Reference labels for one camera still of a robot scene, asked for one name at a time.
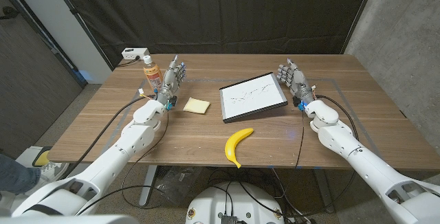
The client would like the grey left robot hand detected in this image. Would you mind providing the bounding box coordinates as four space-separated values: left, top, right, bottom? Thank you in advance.
156 54 187 110

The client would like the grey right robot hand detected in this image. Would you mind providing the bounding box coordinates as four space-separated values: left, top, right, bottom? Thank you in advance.
276 58 316 110

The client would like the yellow sponge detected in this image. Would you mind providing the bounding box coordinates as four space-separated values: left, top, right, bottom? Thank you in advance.
182 97 211 115

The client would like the small whiteboard with dark frame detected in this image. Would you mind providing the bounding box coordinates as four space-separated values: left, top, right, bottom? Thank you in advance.
219 71 289 124

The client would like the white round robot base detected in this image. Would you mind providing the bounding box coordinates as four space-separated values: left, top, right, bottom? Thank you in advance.
185 181 285 224

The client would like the orange tea bottle white cap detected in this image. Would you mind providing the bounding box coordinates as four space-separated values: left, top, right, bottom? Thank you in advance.
142 55 164 93

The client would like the yellow toy banana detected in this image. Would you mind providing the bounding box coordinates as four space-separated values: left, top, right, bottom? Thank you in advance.
224 127 254 169

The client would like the white power strip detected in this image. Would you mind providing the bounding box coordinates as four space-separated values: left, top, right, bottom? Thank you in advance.
121 47 151 60

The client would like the black backdrop curtain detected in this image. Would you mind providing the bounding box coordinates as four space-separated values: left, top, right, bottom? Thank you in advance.
51 0 374 67

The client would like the black backdrop stand pole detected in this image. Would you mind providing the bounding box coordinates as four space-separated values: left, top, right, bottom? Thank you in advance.
47 0 114 70
340 0 379 55

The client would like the clear plastic bag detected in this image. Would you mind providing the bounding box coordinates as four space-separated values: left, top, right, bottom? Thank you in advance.
154 166 204 206

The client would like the grey table leg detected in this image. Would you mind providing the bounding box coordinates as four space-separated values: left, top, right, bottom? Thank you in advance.
312 168 336 214
138 164 158 207

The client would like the yellow and black floor object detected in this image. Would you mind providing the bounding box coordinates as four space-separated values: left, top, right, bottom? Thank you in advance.
32 146 54 167

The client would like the white sneaker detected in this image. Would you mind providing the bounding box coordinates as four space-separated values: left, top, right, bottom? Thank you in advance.
25 161 69 197

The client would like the white robot torso edge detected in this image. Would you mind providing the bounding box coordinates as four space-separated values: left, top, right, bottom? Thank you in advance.
0 214 140 224

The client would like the person leg in jeans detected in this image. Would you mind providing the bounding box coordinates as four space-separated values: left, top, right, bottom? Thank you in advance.
0 153 42 194

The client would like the black power strip cable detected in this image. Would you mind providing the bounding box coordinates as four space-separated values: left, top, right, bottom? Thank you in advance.
116 56 141 67

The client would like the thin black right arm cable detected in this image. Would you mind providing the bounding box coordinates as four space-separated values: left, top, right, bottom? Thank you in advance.
294 110 306 170

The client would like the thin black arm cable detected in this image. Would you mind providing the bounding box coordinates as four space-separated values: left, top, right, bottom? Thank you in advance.
120 112 170 210
294 110 306 170

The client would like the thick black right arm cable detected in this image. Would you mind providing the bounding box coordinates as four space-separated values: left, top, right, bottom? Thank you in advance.
315 94 360 142

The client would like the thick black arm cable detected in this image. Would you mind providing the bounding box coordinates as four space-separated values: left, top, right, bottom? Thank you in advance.
315 94 360 142
60 95 157 180

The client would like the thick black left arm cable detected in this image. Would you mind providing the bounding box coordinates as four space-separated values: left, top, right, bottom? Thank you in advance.
60 95 157 180

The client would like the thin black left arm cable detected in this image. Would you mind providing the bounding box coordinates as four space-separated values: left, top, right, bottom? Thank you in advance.
120 112 170 210

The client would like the black door handle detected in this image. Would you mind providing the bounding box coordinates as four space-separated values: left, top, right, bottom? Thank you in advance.
0 6 20 21

